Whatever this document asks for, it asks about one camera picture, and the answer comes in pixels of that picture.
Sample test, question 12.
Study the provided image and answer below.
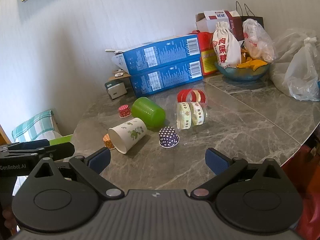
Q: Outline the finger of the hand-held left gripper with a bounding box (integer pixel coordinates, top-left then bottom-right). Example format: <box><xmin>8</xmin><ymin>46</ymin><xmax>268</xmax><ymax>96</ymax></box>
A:
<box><xmin>0</xmin><ymin>139</ymin><xmax>50</xmax><ymax>153</ymax></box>
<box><xmin>0</xmin><ymin>142</ymin><xmax>75</xmax><ymax>161</ymax></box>

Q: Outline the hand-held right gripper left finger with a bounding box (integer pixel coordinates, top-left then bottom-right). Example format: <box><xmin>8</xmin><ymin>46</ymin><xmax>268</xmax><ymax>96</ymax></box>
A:
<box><xmin>26</xmin><ymin>147</ymin><xmax>125</xmax><ymax>202</ymax></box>

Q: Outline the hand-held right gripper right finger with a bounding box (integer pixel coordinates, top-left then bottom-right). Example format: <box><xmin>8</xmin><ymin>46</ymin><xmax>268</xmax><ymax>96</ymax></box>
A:
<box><xmin>190</xmin><ymin>148</ymin><xmax>288</xmax><ymax>200</ymax></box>

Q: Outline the orange dotted paper cup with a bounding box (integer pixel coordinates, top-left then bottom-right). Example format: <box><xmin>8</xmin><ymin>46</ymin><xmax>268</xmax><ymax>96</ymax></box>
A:
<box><xmin>103</xmin><ymin>134</ymin><xmax>116</xmax><ymax>150</ymax></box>

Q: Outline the white paper cup green print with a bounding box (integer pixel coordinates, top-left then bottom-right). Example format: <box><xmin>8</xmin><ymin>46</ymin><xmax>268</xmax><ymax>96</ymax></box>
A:
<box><xmin>107</xmin><ymin>117</ymin><xmax>148</xmax><ymax>154</ymax></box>

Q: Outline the purple dotted paper cup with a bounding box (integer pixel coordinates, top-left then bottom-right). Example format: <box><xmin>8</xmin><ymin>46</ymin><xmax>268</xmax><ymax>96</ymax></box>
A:
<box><xmin>159</xmin><ymin>127</ymin><xmax>180</xmax><ymax>148</ymax></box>

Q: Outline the red dotted paper cup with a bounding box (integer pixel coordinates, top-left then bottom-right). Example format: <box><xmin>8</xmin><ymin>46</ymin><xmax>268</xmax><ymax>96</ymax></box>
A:
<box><xmin>118</xmin><ymin>104</ymin><xmax>132</xmax><ymax>118</ymax></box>

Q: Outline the clear plastic cup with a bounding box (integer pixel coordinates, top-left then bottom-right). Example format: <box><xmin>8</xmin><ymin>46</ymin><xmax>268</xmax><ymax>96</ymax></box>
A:
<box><xmin>175</xmin><ymin>88</ymin><xmax>208</xmax><ymax>130</ymax></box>

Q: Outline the green plastic cup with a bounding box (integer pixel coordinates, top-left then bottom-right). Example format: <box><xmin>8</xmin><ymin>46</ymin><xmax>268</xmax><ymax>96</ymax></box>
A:
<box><xmin>132</xmin><ymin>97</ymin><xmax>166</xmax><ymax>127</ymax></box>

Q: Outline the green plastic item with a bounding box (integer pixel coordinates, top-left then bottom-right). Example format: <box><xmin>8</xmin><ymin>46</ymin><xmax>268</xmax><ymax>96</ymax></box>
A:
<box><xmin>49</xmin><ymin>134</ymin><xmax>73</xmax><ymax>146</ymax></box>

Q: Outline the chair with plaid cushion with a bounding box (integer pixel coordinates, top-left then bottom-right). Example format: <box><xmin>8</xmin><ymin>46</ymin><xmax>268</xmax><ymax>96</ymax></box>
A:
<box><xmin>12</xmin><ymin>109</ymin><xmax>63</xmax><ymax>143</ymax></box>

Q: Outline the white printed ribbon roll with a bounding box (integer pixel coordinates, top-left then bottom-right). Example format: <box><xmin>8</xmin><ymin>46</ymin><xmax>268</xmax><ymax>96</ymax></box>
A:
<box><xmin>176</xmin><ymin>102</ymin><xmax>193</xmax><ymax>130</ymax></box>
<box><xmin>190</xmin><ymin>101</ymin><xmax>207</xmax><ymax>126</ymax></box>

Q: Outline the red ribbon roll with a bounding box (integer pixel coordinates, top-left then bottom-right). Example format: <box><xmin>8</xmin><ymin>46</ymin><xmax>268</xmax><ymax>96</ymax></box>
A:
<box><xmin>190</xmin><ymin>88</ymin><xmax>207</xmax><ymax>105</ymax></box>
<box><xmin>177</xmin><ymin>89</ymin><xmax>194</xmax><ymax>103</ymax></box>

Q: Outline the small white green box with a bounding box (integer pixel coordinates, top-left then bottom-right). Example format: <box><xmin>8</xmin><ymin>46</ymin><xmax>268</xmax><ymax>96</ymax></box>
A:
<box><xmin>104</xmin><ymin>81</ymin><xmax>127</xmax><ymax>100</ymax></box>

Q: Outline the cardboard flap with white pieces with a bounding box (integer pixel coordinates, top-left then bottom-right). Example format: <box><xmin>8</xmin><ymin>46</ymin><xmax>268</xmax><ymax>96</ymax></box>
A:
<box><xmin>111</xmin><ymin>68</ymin><xmax>132</xmax><ymax>79</ymax></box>

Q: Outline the blue glass bowl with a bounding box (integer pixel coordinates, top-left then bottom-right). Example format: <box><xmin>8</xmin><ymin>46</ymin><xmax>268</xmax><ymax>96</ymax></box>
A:
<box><xmin>214</xmin><ymin>61</ymin><xmax>271</xmax><ymax>82</ymax></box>

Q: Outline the red chair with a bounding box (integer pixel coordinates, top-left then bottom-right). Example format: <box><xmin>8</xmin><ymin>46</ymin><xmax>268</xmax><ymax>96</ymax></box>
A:
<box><xmin>281</xmin><ymin>140</ymin><xmax>320</xmax><ymax>240</ymax></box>

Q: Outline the blue cardboard box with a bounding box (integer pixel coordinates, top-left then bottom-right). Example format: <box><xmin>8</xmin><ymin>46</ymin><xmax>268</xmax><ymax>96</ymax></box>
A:
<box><xmin>129</xmin><ymin>57</ymin><xmax>204</xmax><ymax>98</ymax></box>
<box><xmin>111</xmin><ymin>34</ymin><xmax>202</xmax><ymax>77</ymax></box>

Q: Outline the red box yellow label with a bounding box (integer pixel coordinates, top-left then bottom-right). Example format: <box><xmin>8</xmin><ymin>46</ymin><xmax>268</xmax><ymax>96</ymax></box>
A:
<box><xmin>189</xmin><ymin>30</ymin><xmax>220</xmax><ymax>76</ymax></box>

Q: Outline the yellow packet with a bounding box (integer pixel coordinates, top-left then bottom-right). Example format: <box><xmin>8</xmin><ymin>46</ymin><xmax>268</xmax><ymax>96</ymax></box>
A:
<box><xmin>236</xmin><ymin>57</ymin><xmax>268</xmax><ymax>71</ymax></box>

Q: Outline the knotted clear plastic bag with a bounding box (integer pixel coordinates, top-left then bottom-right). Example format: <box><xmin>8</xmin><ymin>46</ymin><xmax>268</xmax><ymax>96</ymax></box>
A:
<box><xmin>285</xmin><ymin>37</ymin><xmax>320</xmax><ymax>102</ymax></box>

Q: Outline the white plastic bag red print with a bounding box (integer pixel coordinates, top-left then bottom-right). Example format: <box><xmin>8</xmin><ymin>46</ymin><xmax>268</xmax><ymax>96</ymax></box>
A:
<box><xmin>242</xmin><ymin>19</ymin><xmax>275</xmax><ymax>63</ymax></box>

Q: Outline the large clear plastic bag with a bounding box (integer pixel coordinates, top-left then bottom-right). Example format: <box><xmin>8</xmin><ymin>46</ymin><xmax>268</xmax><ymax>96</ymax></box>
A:
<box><xmin>270</xmin><ymin>29</ymin><xmax>318</xmax><ymax>93</ymax></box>

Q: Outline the open white cardboard box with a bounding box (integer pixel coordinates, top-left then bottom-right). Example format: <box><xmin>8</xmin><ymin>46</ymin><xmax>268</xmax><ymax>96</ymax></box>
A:
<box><xmin>195</xmin><ymin>10</ymin><xmax>244</xmax><ymax>42</ymax></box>

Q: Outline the dark paper shopping bag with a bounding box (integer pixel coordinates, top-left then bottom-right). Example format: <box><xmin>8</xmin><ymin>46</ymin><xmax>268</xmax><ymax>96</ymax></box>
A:
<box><xmin>235</xmin><ymin>1</ymin><xmax>265</xmax><ymax>30</ymax></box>

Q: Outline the white cloth drawstring bag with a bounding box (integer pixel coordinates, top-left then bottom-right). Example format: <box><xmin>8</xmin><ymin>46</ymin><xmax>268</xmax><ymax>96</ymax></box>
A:
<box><xmin>212</xmin><ymin>21</ymin><xmax>242</xmax><ymax>68</ymax></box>

